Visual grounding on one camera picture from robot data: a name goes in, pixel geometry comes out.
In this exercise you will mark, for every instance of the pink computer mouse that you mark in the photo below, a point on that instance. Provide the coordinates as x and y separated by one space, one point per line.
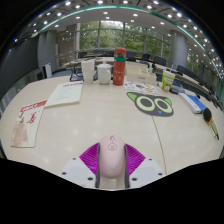
112 156

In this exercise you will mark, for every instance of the group of dark office chairs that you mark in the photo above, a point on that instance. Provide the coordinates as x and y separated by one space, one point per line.
160 60

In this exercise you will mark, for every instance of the green printed cup with straw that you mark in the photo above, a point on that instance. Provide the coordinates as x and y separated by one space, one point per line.
167 82

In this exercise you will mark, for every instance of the dark conference desk console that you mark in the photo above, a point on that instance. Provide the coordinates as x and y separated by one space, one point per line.
177 89

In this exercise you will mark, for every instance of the colourful sticker sheet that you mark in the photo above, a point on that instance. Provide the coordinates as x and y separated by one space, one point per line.
141 88

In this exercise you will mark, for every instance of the white printed booklet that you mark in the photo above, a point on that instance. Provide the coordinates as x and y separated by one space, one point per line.
65 94

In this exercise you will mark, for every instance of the group of ceiling lights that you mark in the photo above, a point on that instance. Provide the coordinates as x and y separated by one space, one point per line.
106 13

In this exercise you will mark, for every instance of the red insulated drink bottle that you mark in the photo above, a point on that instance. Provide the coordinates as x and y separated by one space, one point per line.
119 68

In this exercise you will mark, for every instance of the white cardboard box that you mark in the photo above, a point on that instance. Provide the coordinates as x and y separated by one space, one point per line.
141 75

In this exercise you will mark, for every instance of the blue and white book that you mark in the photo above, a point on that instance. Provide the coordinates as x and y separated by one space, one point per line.
193 102

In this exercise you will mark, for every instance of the grey cat-shaped mouse pad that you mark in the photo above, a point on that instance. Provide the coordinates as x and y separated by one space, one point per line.
151 105

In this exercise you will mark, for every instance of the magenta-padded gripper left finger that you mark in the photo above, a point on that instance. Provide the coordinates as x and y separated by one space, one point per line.
78 171

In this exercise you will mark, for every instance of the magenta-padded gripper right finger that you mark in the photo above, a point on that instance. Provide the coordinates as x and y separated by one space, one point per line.
146 171

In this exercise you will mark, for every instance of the black handheld microphone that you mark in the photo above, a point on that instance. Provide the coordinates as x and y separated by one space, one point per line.
207 115

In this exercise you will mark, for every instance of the red and white brochure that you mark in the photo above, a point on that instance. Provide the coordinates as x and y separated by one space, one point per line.
26 125

